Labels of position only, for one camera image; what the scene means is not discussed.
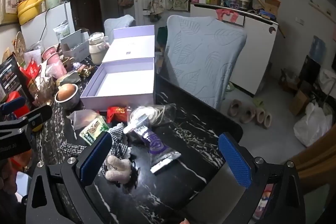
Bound black white checkered cloth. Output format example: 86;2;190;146
59;123;133;177

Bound clear plastic bag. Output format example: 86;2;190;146
67;109;100;130

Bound small red snack packet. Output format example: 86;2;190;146
106;106;127;123

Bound clear bag white cord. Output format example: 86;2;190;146
129;103;177;127

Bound red cylindrical can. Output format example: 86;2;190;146
4;91;30;119

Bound glass mug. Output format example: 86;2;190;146
29;76;55;107

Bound black printed package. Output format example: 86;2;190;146
0;54;27;102

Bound steel bowl with bread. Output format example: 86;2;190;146
55;84;80;110

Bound pink cup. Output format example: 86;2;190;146
42;46;67;79

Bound pink slippers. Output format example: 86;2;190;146
227;99;273;129

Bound white cardboard box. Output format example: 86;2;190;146
60;30;89;62

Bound white refrigerator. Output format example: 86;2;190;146
21;2;75;48

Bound white plastic bag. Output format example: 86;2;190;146
293;102;333;147

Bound lavender open gift box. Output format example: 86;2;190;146
80;57;155;111

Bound cream ceramic jar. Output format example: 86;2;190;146
88;32;109;65

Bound white cabinet counter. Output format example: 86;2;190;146
190;3;278;96

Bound yellow enamel pot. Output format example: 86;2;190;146
17;0;45;26

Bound far light blue chair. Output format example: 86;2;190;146
104;15;135;44

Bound light blue chair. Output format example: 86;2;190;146
160;15;247;110
104;15;135;44

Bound lavender box lid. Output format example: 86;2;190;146
102;25;155;64

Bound near light blue chair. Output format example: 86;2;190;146
160;15;247;110

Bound brown cardboard box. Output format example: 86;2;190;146
264;0;281;17

